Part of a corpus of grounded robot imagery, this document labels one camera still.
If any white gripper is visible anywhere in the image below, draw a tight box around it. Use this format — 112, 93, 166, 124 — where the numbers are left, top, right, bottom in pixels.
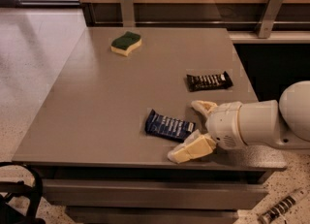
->
168, 100, 281, 164

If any blue rxbar blueberry wrapper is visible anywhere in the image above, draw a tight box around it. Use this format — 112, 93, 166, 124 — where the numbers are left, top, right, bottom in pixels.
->
144, 110, 196, 143

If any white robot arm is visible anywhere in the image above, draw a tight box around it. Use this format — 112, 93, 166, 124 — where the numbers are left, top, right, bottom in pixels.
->
168, 80, 310, 164

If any black rxbar wrapper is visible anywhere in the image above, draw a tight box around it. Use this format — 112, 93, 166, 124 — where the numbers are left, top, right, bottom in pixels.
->
187, 71, 233, 92

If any green and yellow sponge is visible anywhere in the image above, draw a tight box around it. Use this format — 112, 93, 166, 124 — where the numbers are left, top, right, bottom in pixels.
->
110, 31, 141, 56

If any striped tube on floor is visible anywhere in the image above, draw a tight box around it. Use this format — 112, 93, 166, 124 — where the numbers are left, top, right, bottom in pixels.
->
258, 188, 308, 224

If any grey lower drawer front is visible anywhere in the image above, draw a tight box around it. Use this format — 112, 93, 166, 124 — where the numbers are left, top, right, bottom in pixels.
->
66, 207, 238, 224

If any grey drawer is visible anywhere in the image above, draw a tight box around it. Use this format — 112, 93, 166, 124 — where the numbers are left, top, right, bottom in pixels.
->
44, 179, 267, 209
66, 207, 238, 224

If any grey upper drawer front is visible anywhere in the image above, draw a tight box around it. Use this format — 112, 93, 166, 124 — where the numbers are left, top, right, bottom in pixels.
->
44, 179, 267, 209

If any right metal bracket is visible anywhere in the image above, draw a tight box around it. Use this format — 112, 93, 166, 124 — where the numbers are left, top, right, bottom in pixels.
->
257, 0, 284, 39

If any metal bracket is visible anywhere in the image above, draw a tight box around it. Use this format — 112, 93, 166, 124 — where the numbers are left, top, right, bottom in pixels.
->
119, 0, 136, 27
257, 0, 284, 39

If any left metal bracket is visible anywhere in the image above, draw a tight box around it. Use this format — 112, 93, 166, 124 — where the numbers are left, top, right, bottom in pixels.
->
119, 0, 136, 27

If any black chair frame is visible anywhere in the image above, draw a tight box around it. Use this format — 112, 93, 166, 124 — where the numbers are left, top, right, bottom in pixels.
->
0, 162, 46, 224

